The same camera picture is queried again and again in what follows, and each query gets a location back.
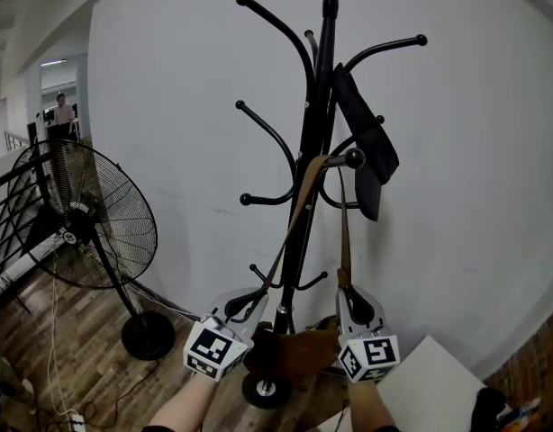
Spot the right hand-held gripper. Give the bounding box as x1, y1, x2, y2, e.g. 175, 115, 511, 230
336, 287, 402, 383

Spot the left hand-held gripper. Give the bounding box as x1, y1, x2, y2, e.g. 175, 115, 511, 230
183, 287, 270, 382

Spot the brown leather bag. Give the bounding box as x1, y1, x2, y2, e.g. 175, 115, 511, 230
243, 153, 354, 380

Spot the black metal coat rack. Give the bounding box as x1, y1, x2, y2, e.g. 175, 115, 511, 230
234, 0, 429, 410

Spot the person's right forearm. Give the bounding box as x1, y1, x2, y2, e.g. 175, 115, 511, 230
347, 379, 398, 432

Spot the person's left forearm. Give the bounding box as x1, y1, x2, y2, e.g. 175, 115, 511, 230
146, 373, 220, 432

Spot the white board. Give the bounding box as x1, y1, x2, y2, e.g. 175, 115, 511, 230
321, 335, 512, 432

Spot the black cloth object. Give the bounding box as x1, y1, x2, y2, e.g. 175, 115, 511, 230
468, 387, 508, 432

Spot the black fabric cap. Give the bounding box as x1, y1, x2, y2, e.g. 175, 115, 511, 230
332, 60, 401, 222

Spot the black standing fan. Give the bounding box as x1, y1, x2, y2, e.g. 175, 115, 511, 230
6, 139, 177, 362

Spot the orange packet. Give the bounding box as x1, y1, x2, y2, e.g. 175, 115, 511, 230
500, 397, 544, 432

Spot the black metal railing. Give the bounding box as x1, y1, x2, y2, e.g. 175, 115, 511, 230
0, 149, 53, 287

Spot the black floor cable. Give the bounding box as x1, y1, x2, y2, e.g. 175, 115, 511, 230
76, 356, 161, 425

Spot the white power cable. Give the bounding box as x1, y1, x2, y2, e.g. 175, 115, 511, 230
48, 258, 79, 419

